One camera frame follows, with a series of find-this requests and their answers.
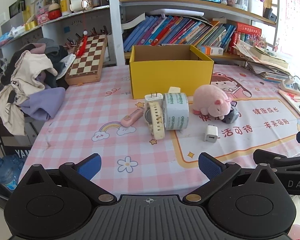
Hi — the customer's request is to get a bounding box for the white green tape roll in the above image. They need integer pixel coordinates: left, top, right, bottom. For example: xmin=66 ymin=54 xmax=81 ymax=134
xmin=162 ymin=93 xmax=189 ymax=131

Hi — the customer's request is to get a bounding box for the stack of papers and books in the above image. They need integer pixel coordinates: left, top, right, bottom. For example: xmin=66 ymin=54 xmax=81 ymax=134
xmin=232 ymin=40 xmax=290 ymax=82

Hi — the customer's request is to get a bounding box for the pile of clothes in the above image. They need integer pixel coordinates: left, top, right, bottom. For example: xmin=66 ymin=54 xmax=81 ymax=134
xmin=0 ymin=38 xmax=76 ymax=135

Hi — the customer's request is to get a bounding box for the small white charger cube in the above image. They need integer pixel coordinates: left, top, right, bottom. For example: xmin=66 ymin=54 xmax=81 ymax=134
xmin=204 ymin=125 xmax=218 ymax=143

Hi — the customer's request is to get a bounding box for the pink plush pig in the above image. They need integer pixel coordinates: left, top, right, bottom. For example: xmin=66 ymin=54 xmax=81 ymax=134
xmin=192 ymin=85 xmax=232 ymax=120

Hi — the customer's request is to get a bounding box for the pink checkered table mat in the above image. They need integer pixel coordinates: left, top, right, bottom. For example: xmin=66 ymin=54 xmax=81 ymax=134
xmin=23 ymin=65 xmax=300 ymax=195

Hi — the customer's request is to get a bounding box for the cream watch with strap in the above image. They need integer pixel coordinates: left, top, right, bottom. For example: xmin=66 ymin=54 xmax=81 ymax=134
xmin=143 ymin=100 xmax=165 ymax=140

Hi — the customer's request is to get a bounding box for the orange white medicine box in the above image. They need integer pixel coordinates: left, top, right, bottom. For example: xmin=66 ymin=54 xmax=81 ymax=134
xmin=197 ymin=46 xmax=224 ymax=56

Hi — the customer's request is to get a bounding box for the cream eraser block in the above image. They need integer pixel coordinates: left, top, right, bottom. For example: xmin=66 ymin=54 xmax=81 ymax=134
xmin=168 ymin=87 xmax=181 ymax=93

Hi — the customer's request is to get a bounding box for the row of leaning books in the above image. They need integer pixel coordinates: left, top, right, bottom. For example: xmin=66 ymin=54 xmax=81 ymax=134
xmin=122 ymin=14 xmax=236 ymax=53

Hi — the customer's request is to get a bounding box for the red white doll figure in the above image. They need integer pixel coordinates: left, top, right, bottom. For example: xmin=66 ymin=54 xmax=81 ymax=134
xmin=48 ymin=0 xmax=62 ymax=20

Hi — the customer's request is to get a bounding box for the blue water bottle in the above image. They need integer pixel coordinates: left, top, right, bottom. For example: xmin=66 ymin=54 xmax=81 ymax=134
xmin=0 ymin=154 xmax=24 ymax=192

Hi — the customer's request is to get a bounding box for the white plug adapter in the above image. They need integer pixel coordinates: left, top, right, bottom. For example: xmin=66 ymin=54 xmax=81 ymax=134
xmin=145 ymin=92 xmax=164 ymax=105

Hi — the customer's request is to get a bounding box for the red tassel ornament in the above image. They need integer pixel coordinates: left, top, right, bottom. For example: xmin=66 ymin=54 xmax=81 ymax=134
xmin=76 ymin=30 xmax=88 ymax=58

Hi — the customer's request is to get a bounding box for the grey toy truck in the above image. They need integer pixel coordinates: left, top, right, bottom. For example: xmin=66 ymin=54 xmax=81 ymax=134
xmin=222 ymin=101 xmax=239 ymax=124

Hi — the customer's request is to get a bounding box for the red dictionary book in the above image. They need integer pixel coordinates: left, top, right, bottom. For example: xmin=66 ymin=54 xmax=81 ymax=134
xmin=227 ymin=20 xmax=262 ymax=54

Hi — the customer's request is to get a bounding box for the white bookshelf frame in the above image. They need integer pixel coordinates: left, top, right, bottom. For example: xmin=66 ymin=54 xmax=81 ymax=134
xmin=0 ymin=0 xmax=278 ymax=65

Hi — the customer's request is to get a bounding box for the white power strip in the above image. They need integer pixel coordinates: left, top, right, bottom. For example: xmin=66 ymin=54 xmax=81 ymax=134
xmin=279 ymin=75 xmax=300 ymax=96

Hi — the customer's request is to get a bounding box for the yellow cardboard box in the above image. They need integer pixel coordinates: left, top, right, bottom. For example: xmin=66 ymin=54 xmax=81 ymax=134
xmin=129 ymin=44 xmax=214 ymax=99

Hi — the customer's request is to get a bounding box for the wooden chess board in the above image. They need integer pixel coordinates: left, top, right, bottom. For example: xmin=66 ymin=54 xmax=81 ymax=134
xmin=65 ymin=35 xmax=107 ymax=86

